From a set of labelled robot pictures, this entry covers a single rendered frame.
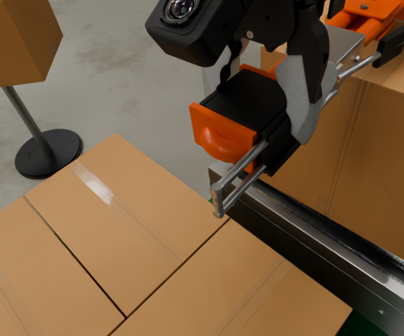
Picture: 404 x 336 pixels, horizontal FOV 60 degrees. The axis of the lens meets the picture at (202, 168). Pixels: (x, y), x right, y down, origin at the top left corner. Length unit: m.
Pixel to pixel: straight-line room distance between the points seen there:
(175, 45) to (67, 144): 2.08
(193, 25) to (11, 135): 2.42
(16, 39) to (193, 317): 1.22
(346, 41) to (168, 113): 1.92
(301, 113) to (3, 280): 1.03
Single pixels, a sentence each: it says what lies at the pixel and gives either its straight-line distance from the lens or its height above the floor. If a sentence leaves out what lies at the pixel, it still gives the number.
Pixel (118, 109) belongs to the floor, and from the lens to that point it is 2.43.
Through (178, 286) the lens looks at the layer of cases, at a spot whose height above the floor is 0.54.
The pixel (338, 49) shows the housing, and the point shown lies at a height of 1.23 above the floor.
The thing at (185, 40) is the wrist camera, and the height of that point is 1.34.
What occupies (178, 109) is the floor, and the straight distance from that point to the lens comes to 2.30.
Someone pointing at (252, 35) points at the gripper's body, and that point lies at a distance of 0.28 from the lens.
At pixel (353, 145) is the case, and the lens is 0.72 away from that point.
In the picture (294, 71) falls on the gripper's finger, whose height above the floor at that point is 1.28.
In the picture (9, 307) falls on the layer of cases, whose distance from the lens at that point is 1.14.
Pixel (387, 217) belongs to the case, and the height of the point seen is 0.79.
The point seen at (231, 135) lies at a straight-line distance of 0.31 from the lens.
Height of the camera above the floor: 1.44
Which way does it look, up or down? 49 degrees down
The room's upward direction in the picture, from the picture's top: 9 degrees counter-clockwise
